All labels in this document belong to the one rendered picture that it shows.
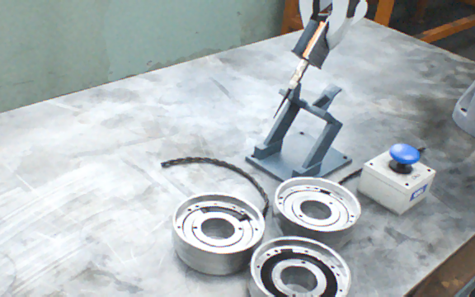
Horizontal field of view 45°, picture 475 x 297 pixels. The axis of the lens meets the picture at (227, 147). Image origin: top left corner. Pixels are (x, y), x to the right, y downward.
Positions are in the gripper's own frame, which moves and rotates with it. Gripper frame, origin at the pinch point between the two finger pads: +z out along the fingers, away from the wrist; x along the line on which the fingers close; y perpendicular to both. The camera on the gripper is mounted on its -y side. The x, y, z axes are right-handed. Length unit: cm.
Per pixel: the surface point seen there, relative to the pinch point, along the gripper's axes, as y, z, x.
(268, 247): -19.6, 16.2, -12.1
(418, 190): 5.2, 16.7, -16.7
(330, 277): -17.3, 16.7, -19.0
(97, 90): -10.7, 19.5, 34.2
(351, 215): -6.4, 16.9, -14.2
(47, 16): 43, 54, 148
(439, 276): 26, 45, -18
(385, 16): 168, 54, 80
